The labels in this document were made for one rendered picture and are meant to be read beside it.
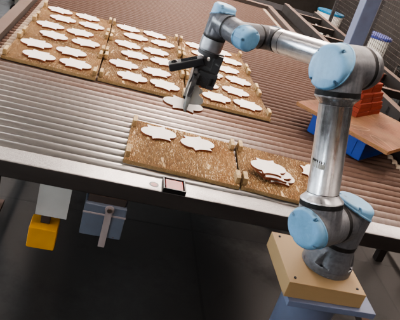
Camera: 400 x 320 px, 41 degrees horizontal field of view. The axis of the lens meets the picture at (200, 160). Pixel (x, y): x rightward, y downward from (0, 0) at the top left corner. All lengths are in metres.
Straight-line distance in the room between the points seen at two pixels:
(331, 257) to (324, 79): 0.52
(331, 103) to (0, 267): 1.85
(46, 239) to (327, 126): 0.97
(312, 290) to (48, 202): 0.86
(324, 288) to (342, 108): 0.51
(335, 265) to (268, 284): 1.51
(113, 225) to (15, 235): 1.22
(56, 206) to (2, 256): 1.05
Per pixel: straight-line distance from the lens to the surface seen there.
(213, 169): 1.93
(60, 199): 1.78
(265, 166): 2.00
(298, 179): 2.08
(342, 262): 1.61
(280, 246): 1.66
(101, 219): 1.78
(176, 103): 1.82
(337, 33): 5.21
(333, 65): 1.37
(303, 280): 1.56
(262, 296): 3.00
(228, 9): 1.72
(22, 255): 2.83
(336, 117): 1.40
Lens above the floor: 1.77
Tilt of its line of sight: 25 degrees down
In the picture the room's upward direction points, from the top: 17 degrees clockwise
